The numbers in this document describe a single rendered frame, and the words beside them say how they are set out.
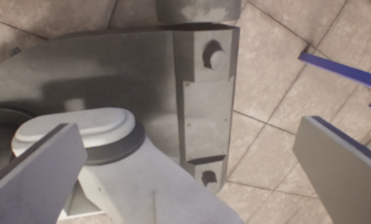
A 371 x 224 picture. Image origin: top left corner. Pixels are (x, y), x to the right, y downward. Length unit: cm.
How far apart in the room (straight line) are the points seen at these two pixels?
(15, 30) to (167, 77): 43
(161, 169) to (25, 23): 53
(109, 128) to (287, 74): 66
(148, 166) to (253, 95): 55
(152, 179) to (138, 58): 26
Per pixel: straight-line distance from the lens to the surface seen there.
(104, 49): 46
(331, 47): 93
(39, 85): 52
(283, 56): 80
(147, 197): 29
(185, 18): 44
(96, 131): 35
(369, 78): 67
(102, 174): 34
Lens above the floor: 61
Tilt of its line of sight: 60 degrees down
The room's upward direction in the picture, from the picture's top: 156 degrees clockwise
